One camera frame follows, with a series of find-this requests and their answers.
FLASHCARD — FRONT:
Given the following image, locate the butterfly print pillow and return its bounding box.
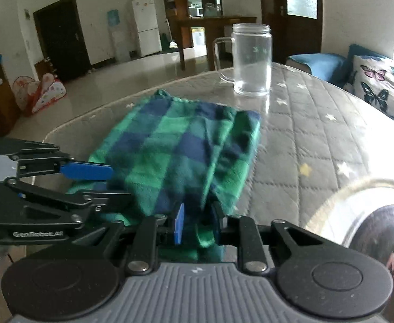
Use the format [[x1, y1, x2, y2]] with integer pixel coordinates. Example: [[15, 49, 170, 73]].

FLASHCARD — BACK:
[[343, 55, 394, 128]]

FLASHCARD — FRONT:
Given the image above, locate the blue sofa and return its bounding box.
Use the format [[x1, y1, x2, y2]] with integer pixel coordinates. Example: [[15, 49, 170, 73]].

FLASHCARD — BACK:
[[286, 44, 394, 91]]

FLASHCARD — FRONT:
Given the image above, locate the dark round object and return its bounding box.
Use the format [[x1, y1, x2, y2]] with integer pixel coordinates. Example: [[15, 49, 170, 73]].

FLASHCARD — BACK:
[[305, 177, 394, 323]]

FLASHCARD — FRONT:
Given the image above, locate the white refrigerator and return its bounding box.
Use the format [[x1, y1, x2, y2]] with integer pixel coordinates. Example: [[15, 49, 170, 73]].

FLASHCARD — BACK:
[[131, 0, 163, 58]]

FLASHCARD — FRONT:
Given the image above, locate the dark wooden desk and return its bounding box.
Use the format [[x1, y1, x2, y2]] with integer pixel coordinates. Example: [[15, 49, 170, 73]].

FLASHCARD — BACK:
[[168, 16, 257, 71]]

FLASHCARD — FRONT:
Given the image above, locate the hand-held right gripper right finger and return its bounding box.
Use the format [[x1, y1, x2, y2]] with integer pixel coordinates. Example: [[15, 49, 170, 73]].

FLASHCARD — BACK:
[[212, 202, 342, 275]]

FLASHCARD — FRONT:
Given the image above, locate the white water dispenser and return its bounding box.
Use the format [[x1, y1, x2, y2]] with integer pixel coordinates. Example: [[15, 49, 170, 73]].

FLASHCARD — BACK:
[[107, 9, 130, 63]]

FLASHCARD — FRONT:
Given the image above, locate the red white play tent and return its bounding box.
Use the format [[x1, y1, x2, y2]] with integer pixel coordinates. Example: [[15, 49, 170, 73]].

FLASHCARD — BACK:
[[12, 73, 67, 117]]

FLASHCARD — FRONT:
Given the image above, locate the black door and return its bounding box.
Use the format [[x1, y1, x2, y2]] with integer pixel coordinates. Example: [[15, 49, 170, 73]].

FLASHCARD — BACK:
[[33, 0, 91, 83]]

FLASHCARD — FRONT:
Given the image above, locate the clear glass mug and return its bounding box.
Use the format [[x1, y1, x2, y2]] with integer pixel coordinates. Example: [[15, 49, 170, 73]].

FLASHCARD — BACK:
[[212, 23, 272, 96]]

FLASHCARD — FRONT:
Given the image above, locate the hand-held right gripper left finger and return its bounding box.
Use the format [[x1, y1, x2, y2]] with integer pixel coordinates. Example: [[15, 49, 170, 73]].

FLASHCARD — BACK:
[[97, 203, 186, 275]]

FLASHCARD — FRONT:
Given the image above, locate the green plaid shirt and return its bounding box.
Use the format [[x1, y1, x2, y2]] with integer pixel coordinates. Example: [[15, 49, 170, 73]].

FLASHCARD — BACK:
[[67, 89, 262, 263]]

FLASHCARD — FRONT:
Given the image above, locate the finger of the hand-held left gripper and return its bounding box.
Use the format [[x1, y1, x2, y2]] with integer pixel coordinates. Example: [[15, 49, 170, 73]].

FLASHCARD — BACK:
[[0, 138, 114, 180], [3, 177, 132, 213]]

